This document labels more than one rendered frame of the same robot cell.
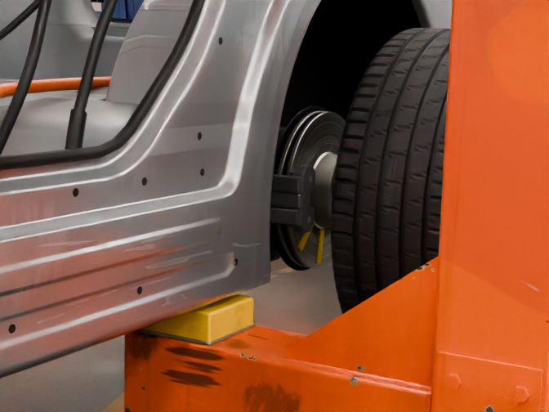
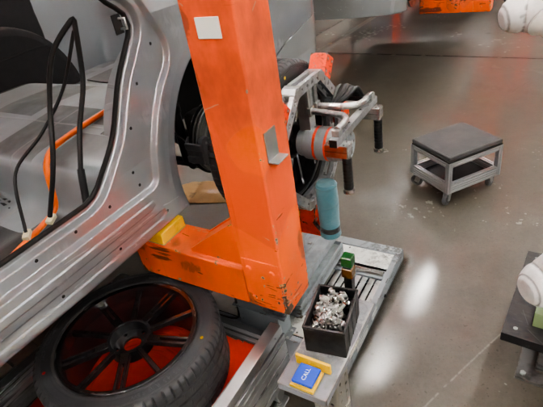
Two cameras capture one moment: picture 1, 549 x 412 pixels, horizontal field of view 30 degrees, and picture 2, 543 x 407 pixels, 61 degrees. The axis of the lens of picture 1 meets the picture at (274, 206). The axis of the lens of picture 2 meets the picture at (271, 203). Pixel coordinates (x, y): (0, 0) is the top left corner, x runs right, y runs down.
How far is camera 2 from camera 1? 74 cm
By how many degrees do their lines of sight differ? 24
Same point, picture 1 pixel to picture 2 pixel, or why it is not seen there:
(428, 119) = not seen: hidden behind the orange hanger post
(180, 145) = (124, 182)
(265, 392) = (187, 264)
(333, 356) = (208, 252)
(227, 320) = (170, 232)
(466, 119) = (227, 177)
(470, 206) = (237, 208)
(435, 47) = not seen: hidden behind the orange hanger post
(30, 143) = (69, 176)
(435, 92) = not seen: hidden behind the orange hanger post
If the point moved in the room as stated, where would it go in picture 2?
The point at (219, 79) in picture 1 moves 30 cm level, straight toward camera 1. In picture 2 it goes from (136, 144) to (115, 188)
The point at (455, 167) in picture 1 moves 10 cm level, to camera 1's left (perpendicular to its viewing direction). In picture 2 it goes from (228, 194) to (195, 198)
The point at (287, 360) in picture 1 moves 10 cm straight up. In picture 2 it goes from (192, 252) to (185, 230)
